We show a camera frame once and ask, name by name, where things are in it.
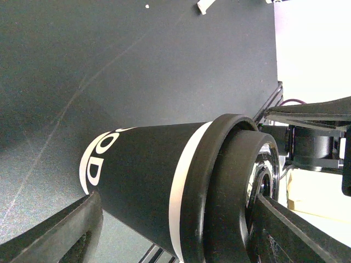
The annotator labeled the single white stirrer packet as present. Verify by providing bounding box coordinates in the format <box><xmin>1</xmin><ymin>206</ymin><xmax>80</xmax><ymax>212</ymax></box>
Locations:
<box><xmin>197</xmin><ymin>0</ymin><xmax>216</xmax><ymax>15</ymax></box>

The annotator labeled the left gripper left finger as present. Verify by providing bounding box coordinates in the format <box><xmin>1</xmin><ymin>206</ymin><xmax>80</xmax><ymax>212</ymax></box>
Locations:
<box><xmin>1</xmin><ymin>192</ymin><xmax>103</xmax><ymax>262</ymax></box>

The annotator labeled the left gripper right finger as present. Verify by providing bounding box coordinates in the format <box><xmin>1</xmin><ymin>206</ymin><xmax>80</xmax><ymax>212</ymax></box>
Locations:
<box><xmin>248</xmin><ymin>194</ymin><xmax>350</xmax><ymax>262</ymax></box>

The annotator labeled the single black paper cup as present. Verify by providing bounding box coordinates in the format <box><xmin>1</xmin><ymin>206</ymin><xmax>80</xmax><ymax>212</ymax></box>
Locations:
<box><xmin>79</xmin><ymin>122</ymin><xmax>210</xmax><ymax>259</ymax></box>

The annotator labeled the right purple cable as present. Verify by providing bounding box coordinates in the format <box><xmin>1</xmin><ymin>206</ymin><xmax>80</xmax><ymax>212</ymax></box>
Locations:
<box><xmin>281</xmin><ymin>98</ymin><xmax>308</xmax><ymax>107</ymax></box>

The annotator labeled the black lid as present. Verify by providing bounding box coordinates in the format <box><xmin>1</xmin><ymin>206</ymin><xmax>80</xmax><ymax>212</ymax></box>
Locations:
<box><xmin>180</xmin><ymin>114</ymin><xmax>279</xmax><ymax>262</ymax></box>

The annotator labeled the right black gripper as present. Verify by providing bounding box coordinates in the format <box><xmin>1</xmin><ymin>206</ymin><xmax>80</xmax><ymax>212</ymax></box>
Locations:
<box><xmin>259</xmin><ymin>97</ymin><xmax>350</xmax><ymax>196</ymax></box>

